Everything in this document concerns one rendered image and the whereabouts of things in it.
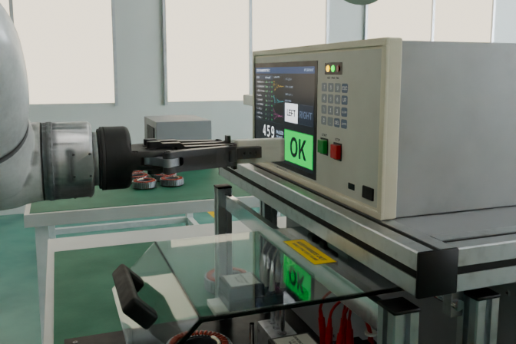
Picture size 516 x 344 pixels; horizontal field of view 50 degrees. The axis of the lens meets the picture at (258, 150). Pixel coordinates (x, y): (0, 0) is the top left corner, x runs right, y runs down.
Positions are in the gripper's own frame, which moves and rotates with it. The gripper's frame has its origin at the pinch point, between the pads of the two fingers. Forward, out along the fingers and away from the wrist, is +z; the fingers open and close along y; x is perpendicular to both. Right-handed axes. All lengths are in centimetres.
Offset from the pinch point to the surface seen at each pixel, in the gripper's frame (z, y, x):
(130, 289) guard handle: -18.1, 12.0, -11.7
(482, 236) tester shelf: 16.4, 22.8, -6.7
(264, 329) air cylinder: 8.7, -20.6, -35.9
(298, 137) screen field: 9.6, -8.7, 0.4
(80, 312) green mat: -22, -57, -43
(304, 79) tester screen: 9.6, -6.8, 9.0
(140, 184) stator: 9, -183, -41
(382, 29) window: 315, -470, 55
